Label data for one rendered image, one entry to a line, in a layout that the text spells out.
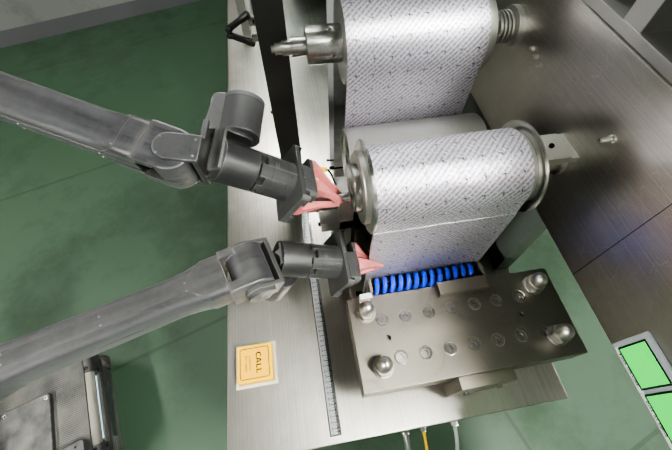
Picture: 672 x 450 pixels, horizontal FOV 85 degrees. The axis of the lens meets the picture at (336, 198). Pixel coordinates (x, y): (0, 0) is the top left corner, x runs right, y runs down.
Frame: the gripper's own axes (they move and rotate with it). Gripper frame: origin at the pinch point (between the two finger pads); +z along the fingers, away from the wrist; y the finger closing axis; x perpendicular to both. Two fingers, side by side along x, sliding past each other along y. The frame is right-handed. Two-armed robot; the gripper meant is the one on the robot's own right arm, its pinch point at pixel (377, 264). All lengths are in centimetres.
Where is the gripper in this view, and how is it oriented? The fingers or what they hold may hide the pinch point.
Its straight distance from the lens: 68.8
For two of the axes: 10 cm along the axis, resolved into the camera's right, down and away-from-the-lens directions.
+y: 1.6, 8.2, -5.5
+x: 4.6, -5.5, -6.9
